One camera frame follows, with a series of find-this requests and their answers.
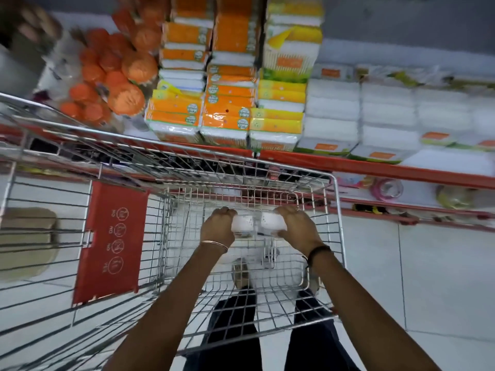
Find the person's right hand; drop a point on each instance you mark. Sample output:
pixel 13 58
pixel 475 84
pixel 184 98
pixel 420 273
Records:
pixel 298 229

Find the person's left hand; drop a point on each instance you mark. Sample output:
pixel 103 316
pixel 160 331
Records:
pixel 216 229

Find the person's left fingers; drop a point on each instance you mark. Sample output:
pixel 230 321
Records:
pixel 228 211

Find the person's right fingers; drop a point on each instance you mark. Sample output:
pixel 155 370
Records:
pixel 284 210

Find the white packet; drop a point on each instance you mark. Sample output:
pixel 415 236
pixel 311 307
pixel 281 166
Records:
pixel 272 224
pixel 243 227

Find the person's left forearm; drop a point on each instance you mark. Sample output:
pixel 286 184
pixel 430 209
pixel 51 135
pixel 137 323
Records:
pixel 170 312

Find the person's right forearm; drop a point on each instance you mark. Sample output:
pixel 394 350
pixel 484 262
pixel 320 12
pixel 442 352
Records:
pixel 363 316

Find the gold bangle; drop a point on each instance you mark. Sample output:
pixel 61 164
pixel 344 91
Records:
pixel 215 243

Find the black wrist band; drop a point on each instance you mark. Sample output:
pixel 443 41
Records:
pixel 318 251

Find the person's left shoe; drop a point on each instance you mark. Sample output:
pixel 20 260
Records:
pixel 240 273

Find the person's shoe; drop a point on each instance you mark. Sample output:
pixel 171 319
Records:
pixel 312 281
pixel 240 273

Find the person's right shoe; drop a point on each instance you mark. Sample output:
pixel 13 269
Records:
pixel 312 281

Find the pink round item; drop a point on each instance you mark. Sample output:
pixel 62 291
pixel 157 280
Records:
pixel 386 189

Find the red metal shelf rack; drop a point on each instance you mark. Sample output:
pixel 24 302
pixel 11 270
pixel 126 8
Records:
pixel 386 171

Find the stack of yellow packets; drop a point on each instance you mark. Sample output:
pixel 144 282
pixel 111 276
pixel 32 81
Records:
pixel 284 92

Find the person's left leg dark trousers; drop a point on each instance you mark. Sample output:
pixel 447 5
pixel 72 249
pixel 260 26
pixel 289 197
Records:
pixel 232 332

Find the person's leg dark trousers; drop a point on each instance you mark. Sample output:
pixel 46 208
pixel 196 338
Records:
pixel 232 332
pixel 317 336

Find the red cart seat flap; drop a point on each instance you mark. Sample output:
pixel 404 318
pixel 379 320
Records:
pixel 110 243

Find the person's right leg dark trousers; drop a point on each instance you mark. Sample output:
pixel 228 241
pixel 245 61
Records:
pixel 317 336

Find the stack of orange packets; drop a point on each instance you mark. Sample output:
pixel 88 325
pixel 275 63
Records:
pixel 209 81

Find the stack of white packets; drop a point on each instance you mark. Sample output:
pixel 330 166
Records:
pixel 390 115

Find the yellow-green round item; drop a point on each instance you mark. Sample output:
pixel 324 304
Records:
pixel 456 197

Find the pile of orange round scrubbers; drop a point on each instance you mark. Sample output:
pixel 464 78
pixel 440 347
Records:
pixel 116 69

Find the clear plastic bagged goods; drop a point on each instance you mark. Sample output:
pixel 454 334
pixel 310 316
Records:
pixel 58 73

